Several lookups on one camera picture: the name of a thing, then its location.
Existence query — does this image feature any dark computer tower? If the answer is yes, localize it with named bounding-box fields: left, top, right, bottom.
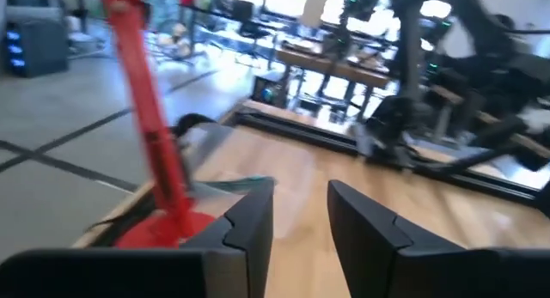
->
left=3, top=17, right=70, bottom=79

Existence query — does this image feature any red desk lamp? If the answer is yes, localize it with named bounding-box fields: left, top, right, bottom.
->
left=99, top=0, right=217, bottom=250

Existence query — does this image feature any black arched clamp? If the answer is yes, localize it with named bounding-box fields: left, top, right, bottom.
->
left=170, top=113, right=218, bottom=138

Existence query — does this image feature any clear plastic bin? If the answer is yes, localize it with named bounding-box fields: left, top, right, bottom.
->
left=179, top=120, right=277, bottom=213

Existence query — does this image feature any wooden workbench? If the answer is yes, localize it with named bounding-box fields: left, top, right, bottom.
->
left=274, top=42, right=393, bottom=123

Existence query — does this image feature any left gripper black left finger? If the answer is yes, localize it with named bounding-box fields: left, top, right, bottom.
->
left=0, top=180, right=275, bottom=298

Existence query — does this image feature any black aluminium table frame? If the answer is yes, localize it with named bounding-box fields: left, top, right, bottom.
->
left=234, top=106, right=550, bottom=207

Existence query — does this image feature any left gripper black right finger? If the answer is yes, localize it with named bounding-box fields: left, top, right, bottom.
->
left=327, top=180, right=550, bottom=298

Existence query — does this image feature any black lamp cord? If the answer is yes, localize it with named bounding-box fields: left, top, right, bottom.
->
left=88, top=189, right=156, bottom=248

